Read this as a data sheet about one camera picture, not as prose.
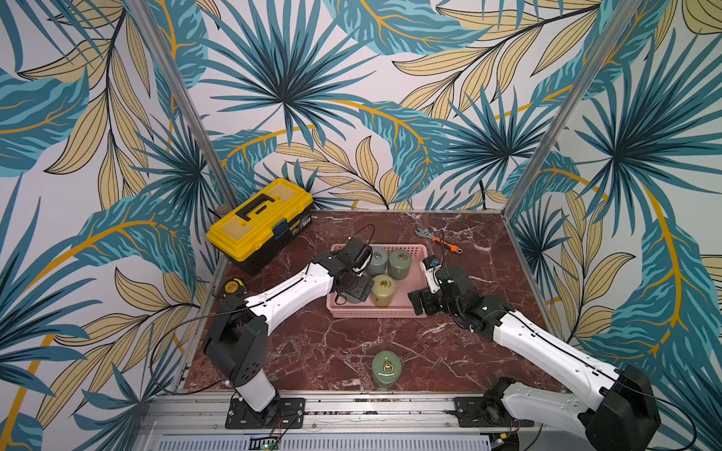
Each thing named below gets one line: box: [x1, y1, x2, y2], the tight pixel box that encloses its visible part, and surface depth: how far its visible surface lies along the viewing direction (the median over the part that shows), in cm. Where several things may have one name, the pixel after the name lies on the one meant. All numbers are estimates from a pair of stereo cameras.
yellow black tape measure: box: [222, 277, 248, 298], surface depth 96 cm
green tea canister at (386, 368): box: [372, 350, 403, 389], surface depth 75 cm
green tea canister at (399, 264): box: [387, 248, 413, 281], surface depth 97 cm
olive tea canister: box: [369, 273, 396, 308], surface depth 90 cm
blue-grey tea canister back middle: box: [365, 246, 389, 278], surface depth 97 cm
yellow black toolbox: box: [205, 177, 314, 276], surface depth 96 cm
